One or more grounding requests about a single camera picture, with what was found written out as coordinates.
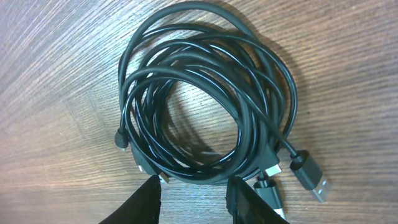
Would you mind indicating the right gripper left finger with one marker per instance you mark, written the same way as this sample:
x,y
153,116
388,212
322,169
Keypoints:
x,y
142,207

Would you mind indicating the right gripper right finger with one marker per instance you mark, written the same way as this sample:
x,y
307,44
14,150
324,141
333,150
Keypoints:
x,y
246,206

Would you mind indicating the black USB cable thin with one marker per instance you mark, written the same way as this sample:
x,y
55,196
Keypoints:
x,y
244,76

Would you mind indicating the black USB cable thick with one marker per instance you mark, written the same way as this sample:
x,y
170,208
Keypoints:
x,y
304,167

